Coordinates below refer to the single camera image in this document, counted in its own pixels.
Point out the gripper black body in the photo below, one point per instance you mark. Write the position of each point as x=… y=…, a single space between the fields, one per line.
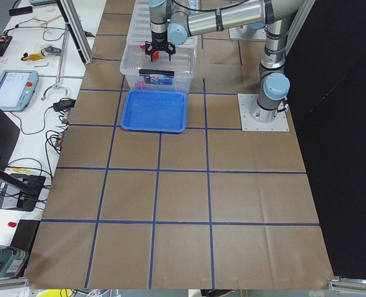
x=158 y=36

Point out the clear ribbed box lid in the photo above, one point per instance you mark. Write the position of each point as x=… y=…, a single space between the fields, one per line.
x=139 y=29

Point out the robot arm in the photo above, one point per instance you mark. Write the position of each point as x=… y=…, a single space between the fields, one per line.
x=173 y=22

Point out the clear plastic storage box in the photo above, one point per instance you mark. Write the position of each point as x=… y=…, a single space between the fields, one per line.
x=182 y=63

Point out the blue plastic tray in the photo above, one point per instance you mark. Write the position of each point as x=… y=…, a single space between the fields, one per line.
x=155 y=111

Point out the black power adapter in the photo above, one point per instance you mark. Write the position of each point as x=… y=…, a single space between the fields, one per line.
x=63 y=105

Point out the teach pendant tablet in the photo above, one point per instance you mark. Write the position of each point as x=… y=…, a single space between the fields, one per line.
x=16 y=89

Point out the black monitor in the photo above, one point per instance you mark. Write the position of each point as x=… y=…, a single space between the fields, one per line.
x=18 y=191

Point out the black box latch handle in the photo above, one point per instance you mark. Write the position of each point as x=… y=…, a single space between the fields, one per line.
x=155 y=71

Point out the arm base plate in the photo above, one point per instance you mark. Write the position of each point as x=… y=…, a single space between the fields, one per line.
x=253 y=118
x=247 y=34

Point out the aluminium frame post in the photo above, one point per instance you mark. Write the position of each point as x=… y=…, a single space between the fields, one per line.
x=72 y=21

